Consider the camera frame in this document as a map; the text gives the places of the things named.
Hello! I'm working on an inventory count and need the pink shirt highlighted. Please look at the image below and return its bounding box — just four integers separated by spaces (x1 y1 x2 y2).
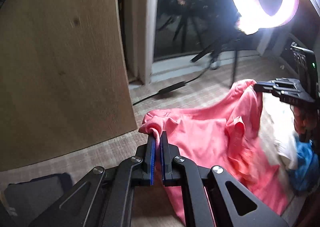
139 79 288 215

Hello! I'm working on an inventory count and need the person right hand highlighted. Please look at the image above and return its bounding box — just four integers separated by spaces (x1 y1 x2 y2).
291 106 319 143

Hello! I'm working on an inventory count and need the white garment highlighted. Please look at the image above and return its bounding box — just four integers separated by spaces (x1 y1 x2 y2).
259 93 298 170

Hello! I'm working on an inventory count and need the black tripod stand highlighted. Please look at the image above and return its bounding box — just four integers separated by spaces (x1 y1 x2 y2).
189 16 246 85

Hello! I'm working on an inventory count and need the plaid woven mat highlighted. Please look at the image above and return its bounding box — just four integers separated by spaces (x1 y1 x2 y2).
0 54 320 227

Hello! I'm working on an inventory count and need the blue garment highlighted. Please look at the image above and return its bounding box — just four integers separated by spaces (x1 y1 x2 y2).
287 137 319 193

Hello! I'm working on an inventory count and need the large plywood board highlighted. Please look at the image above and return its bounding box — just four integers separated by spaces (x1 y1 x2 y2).
1 0 136 171

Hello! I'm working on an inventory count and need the dark grey folded garment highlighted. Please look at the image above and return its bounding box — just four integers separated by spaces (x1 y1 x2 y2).
4 173 73 226

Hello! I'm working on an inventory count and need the ring light cable with remote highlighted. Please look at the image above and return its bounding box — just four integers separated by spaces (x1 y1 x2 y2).
132 65 216 106

